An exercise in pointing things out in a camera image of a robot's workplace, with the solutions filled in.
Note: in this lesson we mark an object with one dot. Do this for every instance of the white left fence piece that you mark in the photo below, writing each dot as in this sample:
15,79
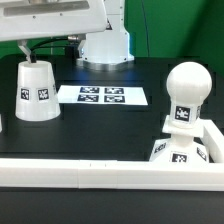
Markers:
1,123

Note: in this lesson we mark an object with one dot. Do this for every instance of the white lamp base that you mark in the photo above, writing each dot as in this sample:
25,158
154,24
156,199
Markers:
180,147

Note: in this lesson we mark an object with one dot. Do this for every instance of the white marker sheet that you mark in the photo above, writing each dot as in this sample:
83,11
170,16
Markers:
102,95

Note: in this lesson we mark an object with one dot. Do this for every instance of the white lamp bulb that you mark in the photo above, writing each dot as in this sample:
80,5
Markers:
188,85

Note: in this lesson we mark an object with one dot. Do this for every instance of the white conical lamp shade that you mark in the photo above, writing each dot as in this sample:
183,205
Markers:
36,98

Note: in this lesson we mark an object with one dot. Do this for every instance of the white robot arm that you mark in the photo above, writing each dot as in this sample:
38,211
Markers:
109,49

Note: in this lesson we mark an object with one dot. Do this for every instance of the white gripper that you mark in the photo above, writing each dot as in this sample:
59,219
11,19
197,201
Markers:
30,19

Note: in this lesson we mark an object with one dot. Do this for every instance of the white front fence bar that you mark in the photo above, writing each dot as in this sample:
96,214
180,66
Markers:
50,173

